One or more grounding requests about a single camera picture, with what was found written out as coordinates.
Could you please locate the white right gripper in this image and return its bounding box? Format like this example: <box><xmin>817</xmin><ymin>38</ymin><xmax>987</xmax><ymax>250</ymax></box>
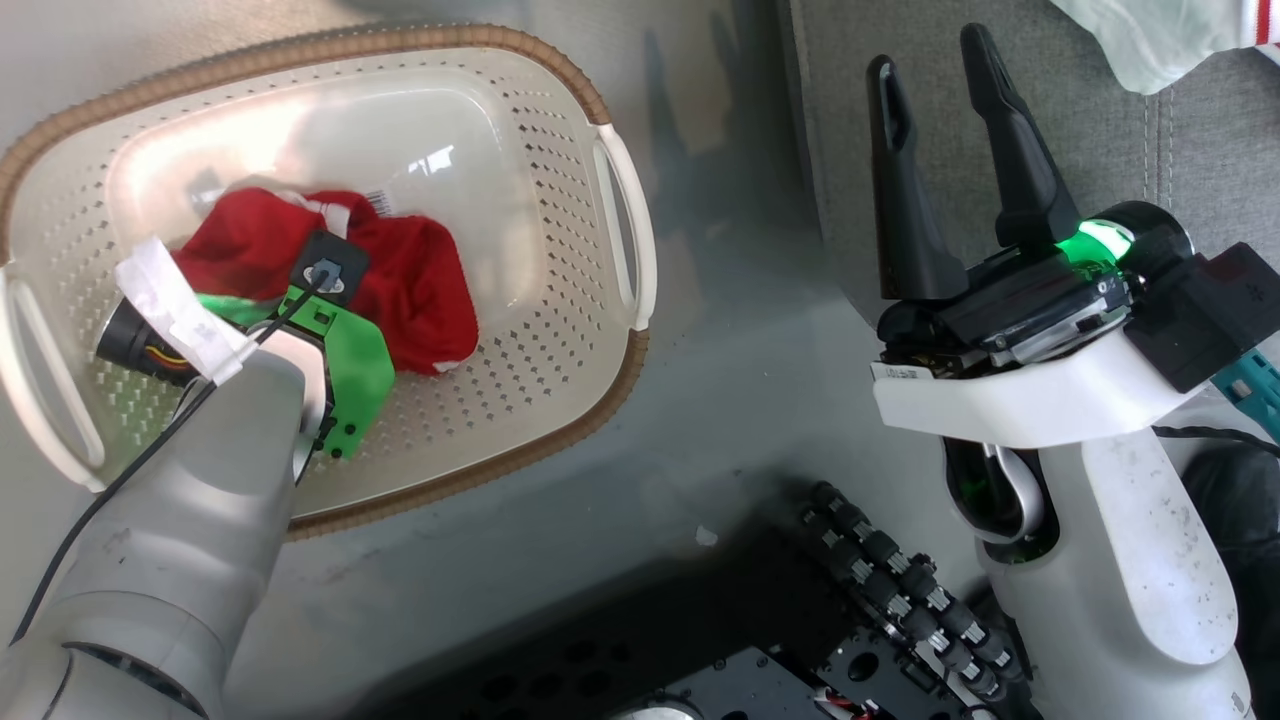
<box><xmin>866</xmin><ymin>22</ymin><xmax>1206</xmax><ymax>449</ymax></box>

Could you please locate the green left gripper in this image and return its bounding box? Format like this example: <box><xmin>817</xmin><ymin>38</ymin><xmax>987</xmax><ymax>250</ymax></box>
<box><xmin>195</xmin><ymin>232</ymin><xmax>397</xmax><ymax>461</ymax></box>

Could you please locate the red garment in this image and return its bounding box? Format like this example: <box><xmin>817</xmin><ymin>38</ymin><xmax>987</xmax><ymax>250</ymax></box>
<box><xmin>172</xmin><ymin>187</ymin><xmax>479</xmax><ymax>377</ymax></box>

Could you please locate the white red-striped garment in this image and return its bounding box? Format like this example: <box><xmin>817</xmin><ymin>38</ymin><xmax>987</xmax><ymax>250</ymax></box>
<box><xmin>1050</xmin><ymin>0</ymin><xmax>1280</xmax><ymax>97</ymax></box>

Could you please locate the grey fabric sofa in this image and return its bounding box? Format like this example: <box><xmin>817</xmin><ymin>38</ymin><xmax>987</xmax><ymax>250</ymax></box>
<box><xmin>788</xmin><ymin>0</ymin><xmax>1280</xmax><ymax>471</ymax></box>

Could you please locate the black cylinder with white tape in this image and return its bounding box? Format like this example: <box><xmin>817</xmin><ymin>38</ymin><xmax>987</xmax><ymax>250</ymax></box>
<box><xmin>97</xmin><ymin>237</ymin><xmax>261</xmax><ymax>387</ymax></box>

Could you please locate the white perforated laundry basket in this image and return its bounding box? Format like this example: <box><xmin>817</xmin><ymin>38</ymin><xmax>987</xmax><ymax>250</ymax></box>
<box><xmin>0</xmin><ymin>25</ymin><xmax>658</xmax><ymax>542</ymax></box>

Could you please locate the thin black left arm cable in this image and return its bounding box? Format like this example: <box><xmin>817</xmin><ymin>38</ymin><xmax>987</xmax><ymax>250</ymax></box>
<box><xmin>8</xmin><ymin>268</ymin><xmax>336</xmax><ymax>646</ymax></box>

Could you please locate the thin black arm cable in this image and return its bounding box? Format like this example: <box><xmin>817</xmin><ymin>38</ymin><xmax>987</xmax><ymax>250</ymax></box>
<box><xmin>8</xmin><ymin>268</ymin><xmax>336</xmax><ymax>646</ymax></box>
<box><xmin>1150</xmin><ymin>424</ymin><xmax>1280</xmax><ymax>454</ymax></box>

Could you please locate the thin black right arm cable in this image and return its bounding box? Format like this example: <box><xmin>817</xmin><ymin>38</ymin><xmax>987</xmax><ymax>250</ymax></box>
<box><xmin>1150</xmin><ymin>424</ymin><xmax>1280</xmax><ymax>454</ymax></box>

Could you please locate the black segmented cable chain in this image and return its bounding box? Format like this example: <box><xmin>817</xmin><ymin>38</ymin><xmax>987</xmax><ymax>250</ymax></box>
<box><xmin>798</xmin><ymin>482</ymin><xmax>1023</xmax><ymax>703</ymax></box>

